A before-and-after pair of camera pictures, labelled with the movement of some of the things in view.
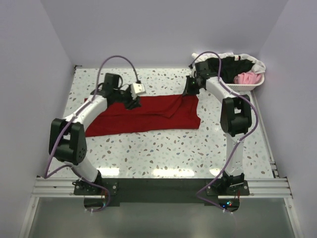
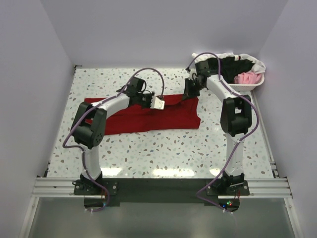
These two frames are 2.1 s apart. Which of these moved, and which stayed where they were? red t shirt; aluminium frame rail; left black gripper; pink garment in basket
Moved: left black gripper
Stayed: aluminium frame rail; red t shirt; pink garment in basket
